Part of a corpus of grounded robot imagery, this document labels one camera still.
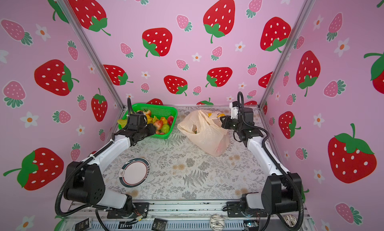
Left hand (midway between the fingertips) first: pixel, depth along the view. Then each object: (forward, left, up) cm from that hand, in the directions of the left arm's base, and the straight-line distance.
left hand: (153, 127), depth 90 cm
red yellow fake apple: (+6, -1, -4) cm, 7 cm away
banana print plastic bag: (-6, -31, +8) cm, 33 cm away
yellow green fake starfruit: (+6, +22, -3) cm, 23 cm away
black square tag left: (-48, +27, -13) cm, 56 cm away
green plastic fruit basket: (+23, +3, -9) cm, 24 cm away
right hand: (0, -40, +10) cm, 41 cm away
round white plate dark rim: (-21, +12, -17) cm, 30 cm away
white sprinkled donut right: (-45, -72, -12) cm, 86 cm away
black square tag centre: (-48, -10, -13) cm, 50 cm away
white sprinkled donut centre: (-46, -37, -14) cm, 61 cm away
